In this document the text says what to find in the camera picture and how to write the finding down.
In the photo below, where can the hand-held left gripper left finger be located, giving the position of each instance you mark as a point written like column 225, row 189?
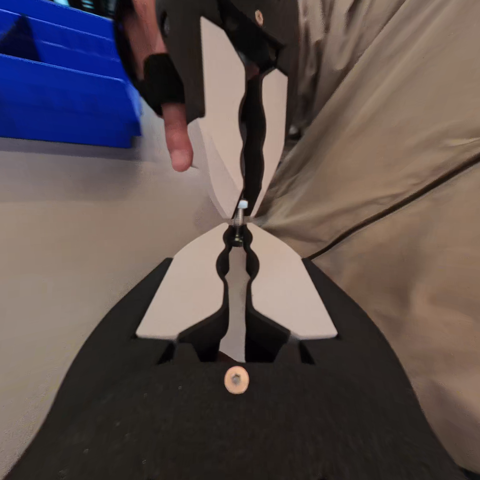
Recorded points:
column 180, row 300

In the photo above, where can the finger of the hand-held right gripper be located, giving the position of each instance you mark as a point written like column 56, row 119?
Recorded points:
column 271, row 127
column 221, row 135

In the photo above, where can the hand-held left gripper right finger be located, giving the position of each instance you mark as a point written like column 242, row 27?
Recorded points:
column 292, row 300

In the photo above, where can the silver bolt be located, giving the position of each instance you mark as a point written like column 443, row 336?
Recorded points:
column 238, row 225

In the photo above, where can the blue divided storage bin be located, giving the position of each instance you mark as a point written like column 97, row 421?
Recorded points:
column 60, row 90

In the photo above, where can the person's right hand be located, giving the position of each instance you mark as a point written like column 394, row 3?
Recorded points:
column 176, row 135

